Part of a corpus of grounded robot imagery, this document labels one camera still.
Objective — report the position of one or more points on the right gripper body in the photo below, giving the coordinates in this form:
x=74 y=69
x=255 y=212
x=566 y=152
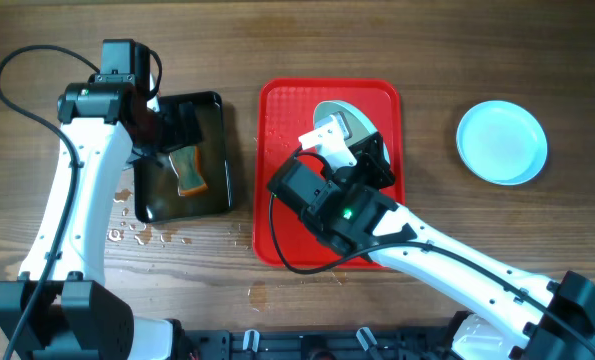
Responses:
x=368 y=166

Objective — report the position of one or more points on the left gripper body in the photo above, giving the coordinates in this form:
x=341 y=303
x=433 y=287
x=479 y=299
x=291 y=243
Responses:
x=166 y=130

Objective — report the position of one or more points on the light blue plate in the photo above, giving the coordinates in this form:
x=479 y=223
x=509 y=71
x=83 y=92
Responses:
x=359 y=123
x=502 y=143

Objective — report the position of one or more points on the green orange sponge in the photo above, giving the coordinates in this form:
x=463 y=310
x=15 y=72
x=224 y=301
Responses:
x=186 y=165

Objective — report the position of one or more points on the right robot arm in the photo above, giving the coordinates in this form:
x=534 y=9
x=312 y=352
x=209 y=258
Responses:
x=511 y=313

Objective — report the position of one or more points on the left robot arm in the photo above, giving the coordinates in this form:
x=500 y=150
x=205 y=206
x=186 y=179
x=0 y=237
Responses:
x=59 y=308

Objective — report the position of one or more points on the black water tray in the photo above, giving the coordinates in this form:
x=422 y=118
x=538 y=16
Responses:
x=156 y=197

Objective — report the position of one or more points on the red plastic tray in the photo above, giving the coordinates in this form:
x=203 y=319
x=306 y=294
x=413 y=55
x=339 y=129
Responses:
x=286 y=110

